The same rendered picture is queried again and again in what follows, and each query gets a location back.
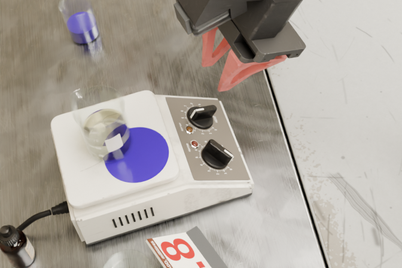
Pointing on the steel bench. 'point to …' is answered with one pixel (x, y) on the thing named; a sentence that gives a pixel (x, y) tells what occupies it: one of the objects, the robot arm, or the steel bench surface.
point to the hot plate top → (70, 145)
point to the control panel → (237, 168)
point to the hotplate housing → (155, 196)
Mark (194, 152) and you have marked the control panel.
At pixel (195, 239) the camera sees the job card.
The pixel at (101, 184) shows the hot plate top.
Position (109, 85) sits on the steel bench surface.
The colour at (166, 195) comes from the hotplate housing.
